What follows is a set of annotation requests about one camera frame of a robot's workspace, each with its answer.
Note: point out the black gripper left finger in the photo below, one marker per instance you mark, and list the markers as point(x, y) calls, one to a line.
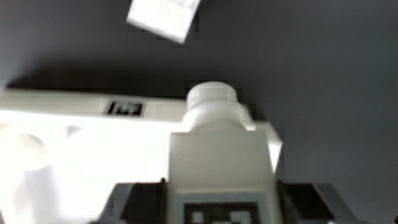
point(135, 204)

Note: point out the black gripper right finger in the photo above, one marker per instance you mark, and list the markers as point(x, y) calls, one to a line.
point(311, 204)

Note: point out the white square tabletop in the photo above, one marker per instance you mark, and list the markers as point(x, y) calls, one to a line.
point(81, 141)

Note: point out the white table leg with tag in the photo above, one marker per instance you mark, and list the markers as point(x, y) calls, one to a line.
point(220, 176)

